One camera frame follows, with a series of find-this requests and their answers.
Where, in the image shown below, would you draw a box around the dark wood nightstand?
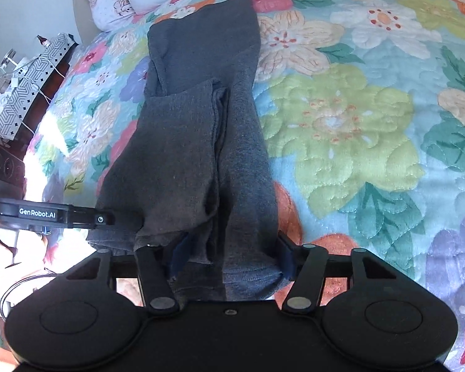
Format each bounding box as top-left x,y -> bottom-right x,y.
7,33 -> 78,158

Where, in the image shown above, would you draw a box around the black white patterned runner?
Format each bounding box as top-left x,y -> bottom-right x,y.
0,33 -> 77,140

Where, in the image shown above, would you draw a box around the dark grey garment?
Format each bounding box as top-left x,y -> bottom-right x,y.
87,0 -> 285,301

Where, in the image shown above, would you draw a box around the floral quilted bedspread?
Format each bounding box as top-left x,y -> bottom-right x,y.
26,0 -> 465,371

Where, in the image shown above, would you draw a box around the white charging cables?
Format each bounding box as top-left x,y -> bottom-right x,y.
0,48 -> 69,136

